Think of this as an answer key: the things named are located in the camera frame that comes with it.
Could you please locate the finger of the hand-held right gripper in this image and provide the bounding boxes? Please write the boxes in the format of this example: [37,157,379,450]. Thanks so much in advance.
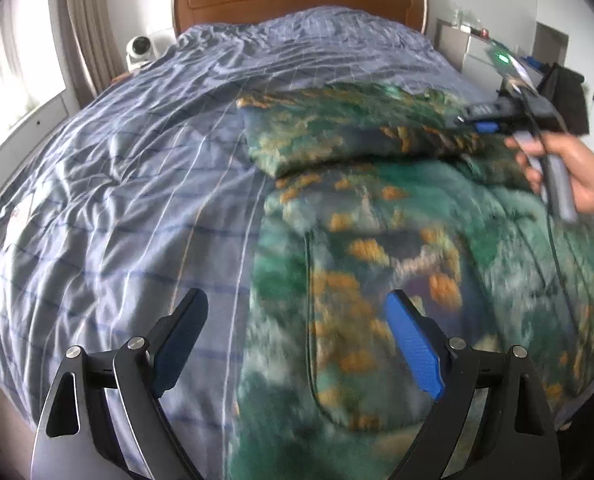
[447,110,500,135]

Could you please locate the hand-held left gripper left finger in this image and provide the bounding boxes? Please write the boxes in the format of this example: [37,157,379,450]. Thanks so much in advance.
[31,287,210,480]

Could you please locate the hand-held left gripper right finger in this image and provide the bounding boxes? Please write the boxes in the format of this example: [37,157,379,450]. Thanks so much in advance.
[384,289,562,480]

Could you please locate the green printed padded jacket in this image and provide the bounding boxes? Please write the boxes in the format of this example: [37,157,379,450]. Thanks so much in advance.
[227,82,594,480]

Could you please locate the person's right hand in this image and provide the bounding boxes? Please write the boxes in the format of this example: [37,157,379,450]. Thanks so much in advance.
[506,132,594,217]

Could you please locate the black jacket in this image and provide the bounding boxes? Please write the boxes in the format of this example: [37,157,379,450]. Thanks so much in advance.
[542,62,591,136]

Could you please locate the white desk with drawers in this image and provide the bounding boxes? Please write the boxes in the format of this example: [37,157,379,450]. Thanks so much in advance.
[434,16,538,77]

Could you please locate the white wardrobe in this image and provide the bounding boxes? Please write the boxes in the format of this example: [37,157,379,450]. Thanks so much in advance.
[531,0,594,171]

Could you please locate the blue plaid duvet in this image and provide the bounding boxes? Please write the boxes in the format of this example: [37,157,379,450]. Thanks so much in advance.
[0,5,482,480]

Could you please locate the beige curtain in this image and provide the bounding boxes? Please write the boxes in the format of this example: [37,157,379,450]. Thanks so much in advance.
[49,0,114,100]

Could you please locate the window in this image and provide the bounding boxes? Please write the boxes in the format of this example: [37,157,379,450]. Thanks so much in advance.
[0,0,68,147]

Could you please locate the black cable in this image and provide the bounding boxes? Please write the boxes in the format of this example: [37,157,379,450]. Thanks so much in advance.
[519,90,586,341]

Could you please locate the white round camera device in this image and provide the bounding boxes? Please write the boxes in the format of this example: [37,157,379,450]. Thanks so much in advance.
[125,35,154,69]

